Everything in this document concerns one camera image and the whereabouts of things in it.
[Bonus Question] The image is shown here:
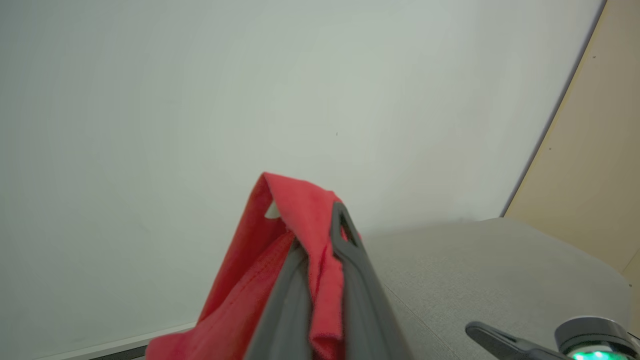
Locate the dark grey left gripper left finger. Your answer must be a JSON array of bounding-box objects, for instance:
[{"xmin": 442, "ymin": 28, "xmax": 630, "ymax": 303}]
[{"xmin": 244, "ymin": 239, "xmax": 314, "ymax": 360}]

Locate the grey gripper body green band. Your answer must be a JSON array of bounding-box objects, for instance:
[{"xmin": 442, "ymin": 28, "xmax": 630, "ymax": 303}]
[{"xmin": 554, "ymin": 316, "xmax": 640, "ymax": 360}]

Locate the red cloth garment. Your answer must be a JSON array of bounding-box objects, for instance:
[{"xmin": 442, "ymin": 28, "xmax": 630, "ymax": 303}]
[{"xmin": 145, "ymin": 172, "xmax": 363, "ymax": 360}]

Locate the grey fabric sofa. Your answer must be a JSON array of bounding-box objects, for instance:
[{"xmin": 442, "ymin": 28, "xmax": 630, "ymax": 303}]
[{"xmin": 361, "ymin": 217, "xmax": 632, "ymax": 360}]

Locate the dark grey pointed left gripper right finger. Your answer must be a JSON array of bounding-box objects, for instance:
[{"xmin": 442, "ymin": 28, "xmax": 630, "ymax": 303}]
[{"xmin": 465, "ymin": 321, "xmax": 574, "ymax": 360}]

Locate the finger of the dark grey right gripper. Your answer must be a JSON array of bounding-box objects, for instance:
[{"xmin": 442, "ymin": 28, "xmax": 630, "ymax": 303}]
[{"xmin": 330, "ymin": 201, "xmax": 414, "ymax": 360}]

